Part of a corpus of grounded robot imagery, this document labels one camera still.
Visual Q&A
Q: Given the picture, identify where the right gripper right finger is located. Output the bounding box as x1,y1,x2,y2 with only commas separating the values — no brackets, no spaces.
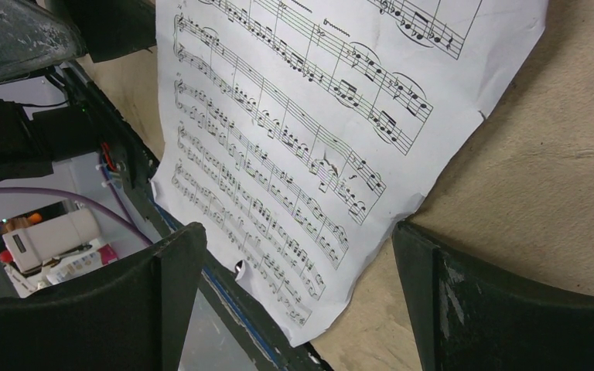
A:
392,221,594,370

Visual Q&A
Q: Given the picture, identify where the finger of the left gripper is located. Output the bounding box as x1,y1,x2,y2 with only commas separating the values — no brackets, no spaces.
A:
0,1,87,83

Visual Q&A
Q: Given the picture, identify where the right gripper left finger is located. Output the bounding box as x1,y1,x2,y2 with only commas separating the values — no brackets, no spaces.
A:
0,223,207,370

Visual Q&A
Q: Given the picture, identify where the sheet music page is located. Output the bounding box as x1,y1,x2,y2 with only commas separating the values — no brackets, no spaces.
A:
151,1,548,347

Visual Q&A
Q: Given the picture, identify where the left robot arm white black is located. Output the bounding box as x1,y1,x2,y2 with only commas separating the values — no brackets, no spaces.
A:
0,1,155,182

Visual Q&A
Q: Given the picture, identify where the white cylindrical device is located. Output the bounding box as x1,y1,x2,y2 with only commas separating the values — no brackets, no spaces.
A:
0,209,101,272

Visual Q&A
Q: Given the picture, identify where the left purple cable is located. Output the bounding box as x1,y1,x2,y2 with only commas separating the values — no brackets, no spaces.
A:
0,163,155,248

